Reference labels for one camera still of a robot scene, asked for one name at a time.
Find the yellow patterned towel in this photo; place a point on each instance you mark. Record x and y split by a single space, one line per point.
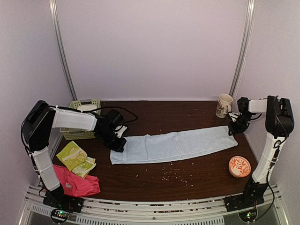
76 160

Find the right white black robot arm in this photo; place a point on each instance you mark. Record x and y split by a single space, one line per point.
279 123

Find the green plastic basket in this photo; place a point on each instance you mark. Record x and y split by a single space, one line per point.
79 134

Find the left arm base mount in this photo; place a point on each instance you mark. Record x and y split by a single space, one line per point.
64 202

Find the red white patterned bowl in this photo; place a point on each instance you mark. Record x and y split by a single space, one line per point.
239 167

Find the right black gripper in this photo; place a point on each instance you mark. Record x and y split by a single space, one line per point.
235 129

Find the light blue towel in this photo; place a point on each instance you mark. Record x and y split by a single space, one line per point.
174 146

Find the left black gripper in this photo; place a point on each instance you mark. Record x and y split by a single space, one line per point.
119 147

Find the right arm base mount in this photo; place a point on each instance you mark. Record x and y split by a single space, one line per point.
242 201

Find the cream white towel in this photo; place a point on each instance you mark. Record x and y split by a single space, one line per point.
87 108

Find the aluminium front rail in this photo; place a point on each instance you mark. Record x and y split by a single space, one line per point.
207 211

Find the cream patterned mug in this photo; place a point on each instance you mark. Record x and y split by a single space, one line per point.
224 105

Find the left aluminium frame post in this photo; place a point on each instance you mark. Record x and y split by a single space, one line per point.
62 54

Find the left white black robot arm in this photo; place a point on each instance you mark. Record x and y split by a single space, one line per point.
38 124

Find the right aluminium frame post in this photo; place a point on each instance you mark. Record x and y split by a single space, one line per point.
245 42

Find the aluminium frame post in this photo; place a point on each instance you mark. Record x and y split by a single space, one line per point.
62 54
245 42

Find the pink towel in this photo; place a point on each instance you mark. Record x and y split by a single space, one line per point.
76 186

